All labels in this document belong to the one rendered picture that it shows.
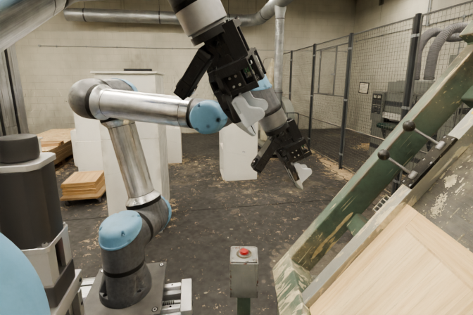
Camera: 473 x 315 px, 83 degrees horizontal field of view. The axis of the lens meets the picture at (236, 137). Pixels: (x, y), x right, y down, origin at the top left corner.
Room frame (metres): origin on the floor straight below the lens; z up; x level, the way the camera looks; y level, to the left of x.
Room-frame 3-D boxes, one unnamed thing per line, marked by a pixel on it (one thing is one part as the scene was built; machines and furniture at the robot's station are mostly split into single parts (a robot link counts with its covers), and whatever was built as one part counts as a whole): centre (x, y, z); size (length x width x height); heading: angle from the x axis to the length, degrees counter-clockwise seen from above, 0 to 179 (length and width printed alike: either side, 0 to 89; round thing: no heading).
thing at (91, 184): (3.66, 2.15, 0.15); 0.61 x 0.52 x 0.31; 10
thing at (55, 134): (5.68, 4.01, 0.23); 2.45 x 1.03 x 0.45; 10
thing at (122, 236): (0.72, 0.34, 1.20); 0.13 x 0.12 x 0.14; 164
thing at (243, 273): (1.04, -0.03, 0.84); 0.12 x 0.12 x 0.18; 89
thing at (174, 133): (5.50, 1.45, 0.36); 0.58 x 0.45 x 0.72; 100
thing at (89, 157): (4.55, 2.30, 0.36); 0.80 x 0.58 x 0.72; 10
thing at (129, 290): (0.72, 0.34, 1.09); 0.15 x 0.15 x 0.10
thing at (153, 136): (3.07, 1.14, 0.88); 0.90 x 0.60 x 1.75; 10
